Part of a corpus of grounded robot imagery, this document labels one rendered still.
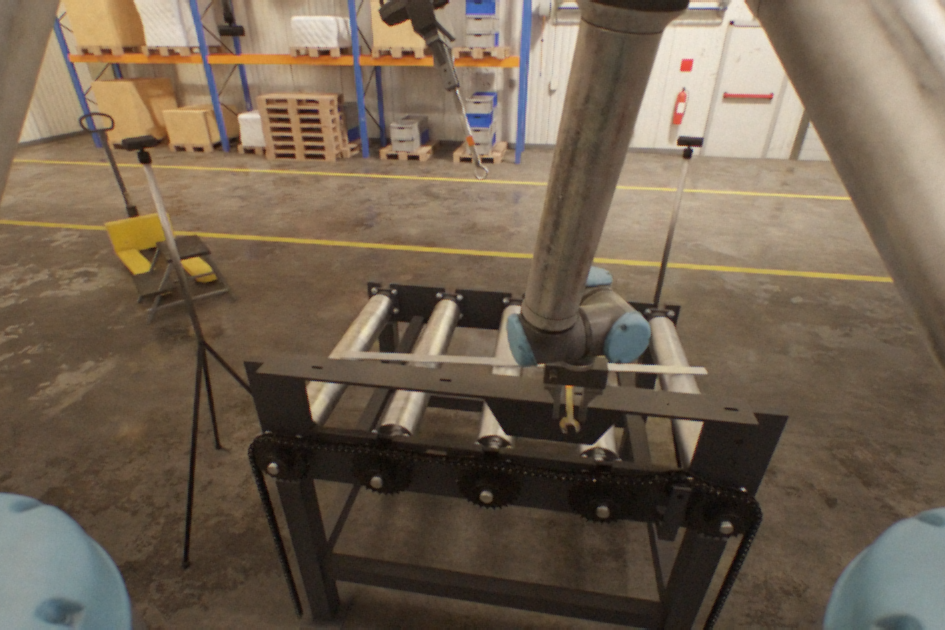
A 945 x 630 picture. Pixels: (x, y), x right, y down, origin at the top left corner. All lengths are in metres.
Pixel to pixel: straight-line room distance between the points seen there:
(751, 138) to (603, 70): 10.10
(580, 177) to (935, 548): 0.45
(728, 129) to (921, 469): 7.90
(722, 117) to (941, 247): 10.01
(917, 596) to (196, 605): 2.30
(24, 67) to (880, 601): 0.56
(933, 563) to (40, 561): 0.39
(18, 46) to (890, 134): 0.59
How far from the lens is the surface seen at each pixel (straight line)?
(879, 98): 0.48
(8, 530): 0.32
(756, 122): 10.62
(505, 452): 1.36
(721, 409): 1.26
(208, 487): 2.81
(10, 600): 0.30
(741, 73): 10.41
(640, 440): 1.70
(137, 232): 5.81
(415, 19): 1.06
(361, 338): 1.90
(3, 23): 0.46
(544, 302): 0.73
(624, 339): 0.84
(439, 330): 1.90
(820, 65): 0.51
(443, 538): 2.35
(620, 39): 0.56
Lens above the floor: 1.90
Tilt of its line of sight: 30 degrees down
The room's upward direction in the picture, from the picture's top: straight up
